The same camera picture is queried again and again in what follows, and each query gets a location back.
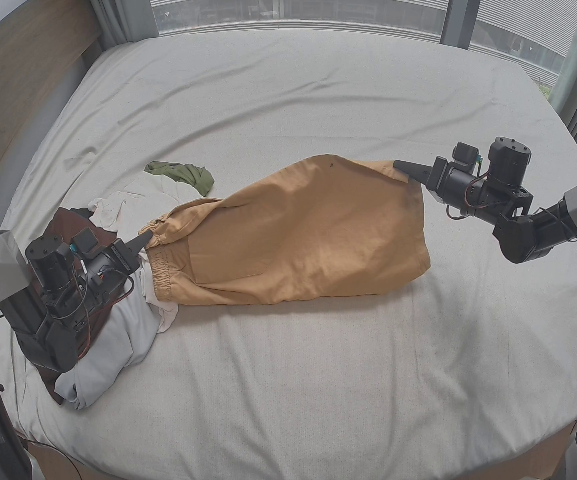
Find bed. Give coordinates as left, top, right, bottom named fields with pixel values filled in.
left=0, top=0, right=577, bottom=480

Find tan shorts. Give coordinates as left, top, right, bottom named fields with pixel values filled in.
left=138, top=154, right=430, bottom=319

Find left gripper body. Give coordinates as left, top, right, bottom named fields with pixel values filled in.
left=83, top=240, right=142, bottom=289

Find pale grey garment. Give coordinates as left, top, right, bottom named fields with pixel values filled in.
left=56, top=292, right=170, bottom=412

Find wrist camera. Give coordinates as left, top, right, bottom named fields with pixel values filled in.
left=452, top=142, right=483, bottom=174
left=70, top=227, right=99, bottom=258

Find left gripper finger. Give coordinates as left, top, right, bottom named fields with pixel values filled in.
left=126, top=233, right=151, bottom=263

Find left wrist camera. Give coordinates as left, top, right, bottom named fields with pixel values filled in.
left=70, top=227, right=99, bottom=258

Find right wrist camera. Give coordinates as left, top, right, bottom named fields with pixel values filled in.
left=452, top=142, right=483, bottom=174

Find green garment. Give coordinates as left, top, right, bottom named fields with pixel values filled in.
left=143, top=161, right=215, bottom=198

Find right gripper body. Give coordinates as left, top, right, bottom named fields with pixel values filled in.
left=431, top=157, right=487, bottom=217

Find dark brown garment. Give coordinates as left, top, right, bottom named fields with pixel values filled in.
left=1, top=207, right=121, bottom=406

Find cream garment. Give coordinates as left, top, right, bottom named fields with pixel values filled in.
left=88, top=174, right=224, bottom=334

